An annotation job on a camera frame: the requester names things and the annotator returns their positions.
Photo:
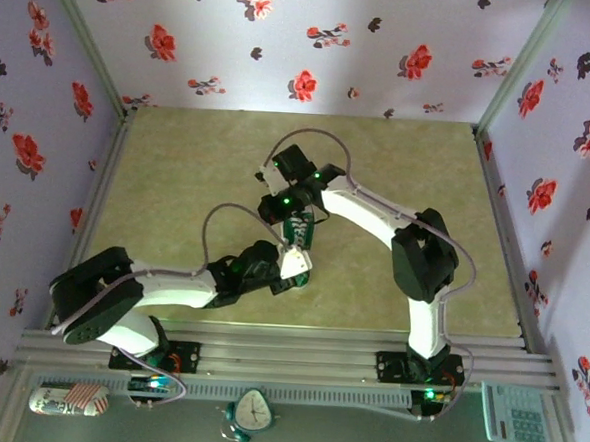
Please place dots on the grey aluminium corner post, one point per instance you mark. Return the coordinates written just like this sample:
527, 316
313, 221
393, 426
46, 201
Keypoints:
522, 59
86, 33

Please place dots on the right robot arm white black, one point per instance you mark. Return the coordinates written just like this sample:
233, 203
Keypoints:
365, 215

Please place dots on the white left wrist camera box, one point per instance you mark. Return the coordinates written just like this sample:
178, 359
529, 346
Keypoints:
295, 263

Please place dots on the printed white red tin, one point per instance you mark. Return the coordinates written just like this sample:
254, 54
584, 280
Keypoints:
63, 402

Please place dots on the grey aluminium side rail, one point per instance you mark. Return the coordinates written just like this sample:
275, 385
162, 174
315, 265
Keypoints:
104, 179
501, 213

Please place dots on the left controller circuit board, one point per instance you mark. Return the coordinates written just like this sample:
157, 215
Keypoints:
152, 383

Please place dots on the light blue desk calculator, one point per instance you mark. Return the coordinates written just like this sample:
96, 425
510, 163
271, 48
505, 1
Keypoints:
513, 420

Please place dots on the controller circuit board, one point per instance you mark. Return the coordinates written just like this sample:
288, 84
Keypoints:
432, 396
152, 383

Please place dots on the teal alarm clock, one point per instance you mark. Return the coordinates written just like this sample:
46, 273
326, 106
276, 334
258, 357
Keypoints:
253, 411

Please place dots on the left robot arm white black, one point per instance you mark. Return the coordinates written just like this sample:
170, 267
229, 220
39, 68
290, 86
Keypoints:
175, 291

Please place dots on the green canvas sneaker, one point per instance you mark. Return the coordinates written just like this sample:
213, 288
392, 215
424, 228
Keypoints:
290, 229

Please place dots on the grey aluminium base rail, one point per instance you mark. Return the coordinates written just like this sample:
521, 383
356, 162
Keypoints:
287, 356

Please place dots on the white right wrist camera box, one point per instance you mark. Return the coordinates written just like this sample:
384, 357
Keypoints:
273, 180

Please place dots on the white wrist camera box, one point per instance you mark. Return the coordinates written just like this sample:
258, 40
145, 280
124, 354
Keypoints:
295, 263
273, 180

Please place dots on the right controller circuit board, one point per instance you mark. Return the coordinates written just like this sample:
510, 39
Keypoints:
432, 396

